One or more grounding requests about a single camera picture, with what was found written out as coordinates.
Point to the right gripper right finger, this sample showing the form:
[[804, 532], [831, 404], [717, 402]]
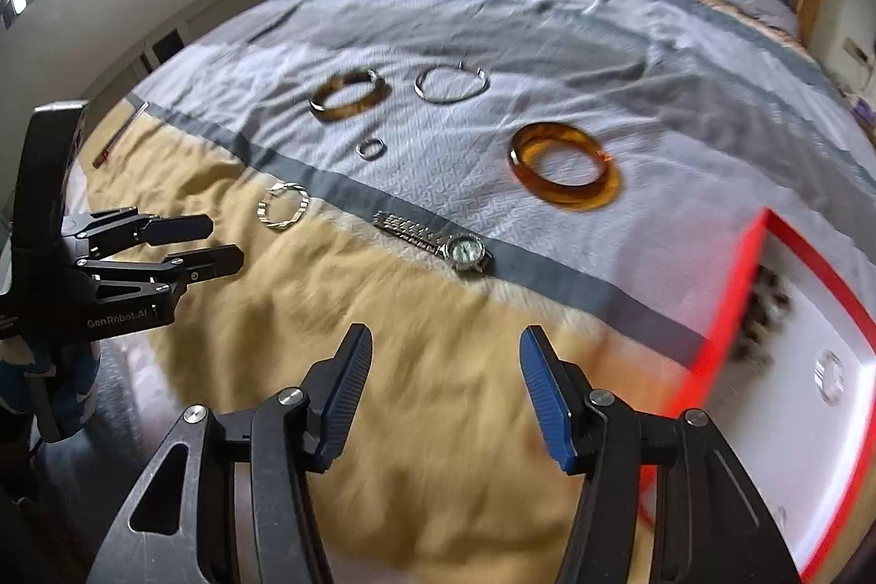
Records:
[[557, 390]]

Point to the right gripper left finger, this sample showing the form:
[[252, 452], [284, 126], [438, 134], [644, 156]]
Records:
[[333, 388]]

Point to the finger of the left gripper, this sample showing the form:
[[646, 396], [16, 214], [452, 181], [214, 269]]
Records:
[[113, 231], [107, 279]]

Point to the twisted silver hoop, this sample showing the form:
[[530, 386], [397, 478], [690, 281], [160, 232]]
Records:
[[282, 206], [829, 377]]

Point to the silver wristwatch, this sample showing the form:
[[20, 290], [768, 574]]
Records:
[[464, 253]]

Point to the amber orange bangle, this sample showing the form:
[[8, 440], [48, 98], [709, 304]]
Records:
[[563, 166]]

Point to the red shallow box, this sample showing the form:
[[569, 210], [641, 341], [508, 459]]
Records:
[[783, 305]]

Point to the brown tortoiseshell bangle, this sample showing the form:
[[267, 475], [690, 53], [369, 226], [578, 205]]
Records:
[[344, 95]]

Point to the striped bed duvet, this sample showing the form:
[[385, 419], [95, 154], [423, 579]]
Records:
[[710, 119]]

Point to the thin silver bangle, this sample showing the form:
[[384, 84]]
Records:
[[450, 83]]

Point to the wooden nightstand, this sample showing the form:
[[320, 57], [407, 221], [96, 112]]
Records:
[[865, 116]]

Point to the wall socket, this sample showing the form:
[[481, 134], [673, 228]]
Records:
[[857, 52]]

